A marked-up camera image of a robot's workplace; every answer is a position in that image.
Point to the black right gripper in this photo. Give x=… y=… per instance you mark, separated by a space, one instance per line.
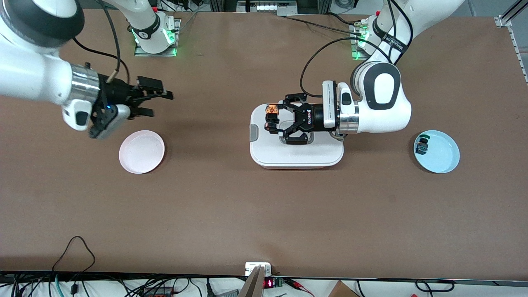
x=117 y=91

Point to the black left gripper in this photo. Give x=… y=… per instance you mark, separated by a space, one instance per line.
x=314 y=117

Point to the orange push-button switch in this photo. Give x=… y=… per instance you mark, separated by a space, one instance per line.
x=272 y=109

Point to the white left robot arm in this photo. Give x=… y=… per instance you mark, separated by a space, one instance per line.
x=383 y=111

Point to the white lidded lunch box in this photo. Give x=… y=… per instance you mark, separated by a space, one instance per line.
x=288 y=157

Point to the pink round plate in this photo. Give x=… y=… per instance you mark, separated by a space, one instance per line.
x=141 y=152

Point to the light blue round plate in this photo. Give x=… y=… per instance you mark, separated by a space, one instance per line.
x=441 y=154

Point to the red digit display module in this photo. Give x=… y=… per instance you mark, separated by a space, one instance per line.
x=269 y=283

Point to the brown cardboard box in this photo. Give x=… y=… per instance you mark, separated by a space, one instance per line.
x=342 y=290

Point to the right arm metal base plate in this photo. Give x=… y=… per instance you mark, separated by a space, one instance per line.
x=178 y=37

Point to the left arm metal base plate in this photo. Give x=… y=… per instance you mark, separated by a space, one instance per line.
x=353 y=51

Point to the aluminium background frame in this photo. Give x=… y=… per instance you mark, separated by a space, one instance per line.
x=284 y=4

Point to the green push-button switch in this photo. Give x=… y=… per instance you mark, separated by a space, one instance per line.
x=422 y=145

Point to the white mount bracket plate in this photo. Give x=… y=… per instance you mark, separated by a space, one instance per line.
x=250 y=267

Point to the aluminium camera mount profile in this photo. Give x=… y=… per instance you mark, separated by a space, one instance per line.
x=252 y=285

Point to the aluminium rail with bracket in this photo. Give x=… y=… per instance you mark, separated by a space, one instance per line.
x=504 y=21

